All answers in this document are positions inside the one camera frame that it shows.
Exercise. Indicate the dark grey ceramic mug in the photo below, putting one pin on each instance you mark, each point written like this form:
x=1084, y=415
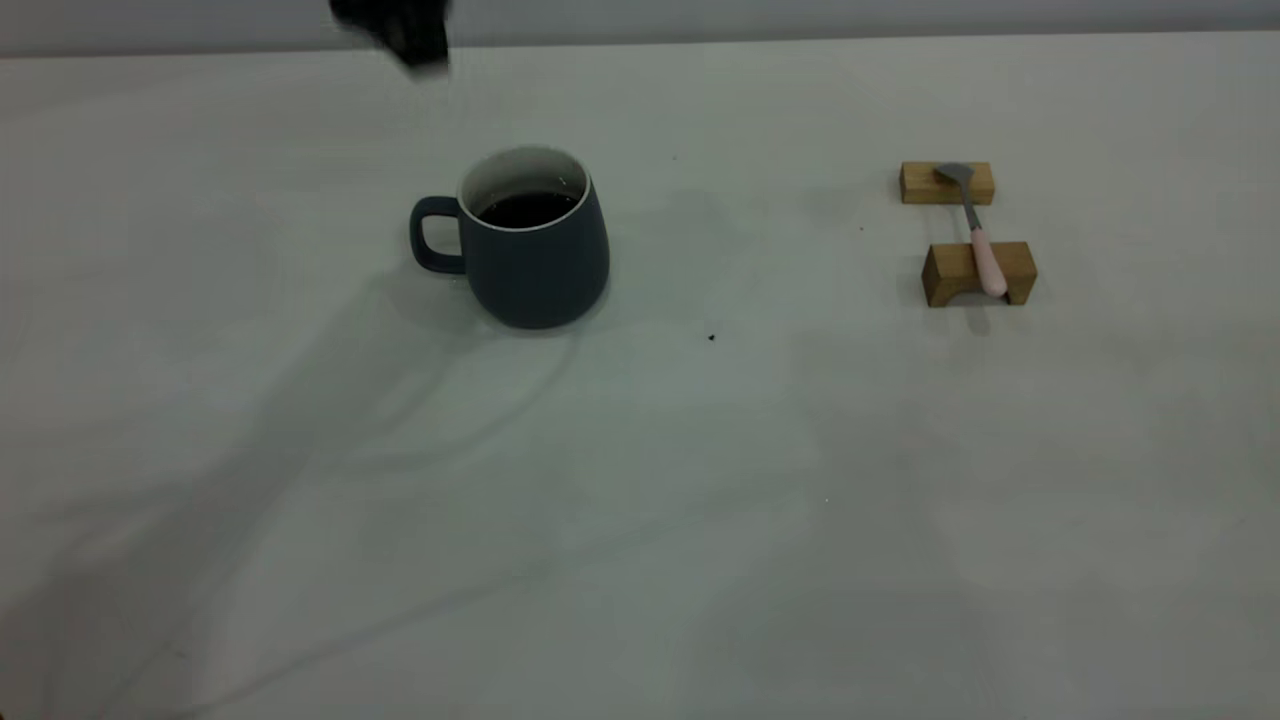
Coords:
x=535, y=260

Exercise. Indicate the arched wooden block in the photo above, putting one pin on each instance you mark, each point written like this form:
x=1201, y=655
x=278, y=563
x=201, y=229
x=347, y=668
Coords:
x=950, y=270

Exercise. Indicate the rectangular wooden block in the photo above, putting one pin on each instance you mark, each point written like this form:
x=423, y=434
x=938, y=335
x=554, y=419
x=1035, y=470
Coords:
x=925, y=184

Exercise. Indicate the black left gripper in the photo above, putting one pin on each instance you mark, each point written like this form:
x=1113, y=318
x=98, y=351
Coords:
x=385, y=15

